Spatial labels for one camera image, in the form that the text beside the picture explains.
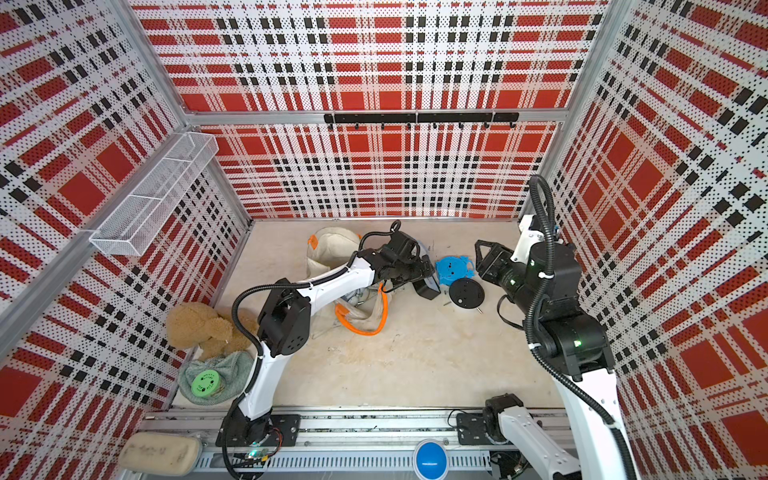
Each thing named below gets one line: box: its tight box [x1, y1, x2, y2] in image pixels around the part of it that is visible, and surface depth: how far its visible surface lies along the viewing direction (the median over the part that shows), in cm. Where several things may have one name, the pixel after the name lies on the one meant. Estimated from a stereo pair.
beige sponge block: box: [118, 431, 203, 476], surface depth 69 cm
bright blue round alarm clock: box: [435, 255, 475, 286], surface depth 104 cm
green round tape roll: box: [191, 369, 221, 398], surface depth 79 cm
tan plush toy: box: [166, 302, 260, 361], surface depth 75 cm
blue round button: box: [413, 439, 449, 480], surface depth 69 cm
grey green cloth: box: [178, 351, 255, 406], surface depth 83 cm
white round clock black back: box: [448, 278, 485, 311], surface depth 97 cm
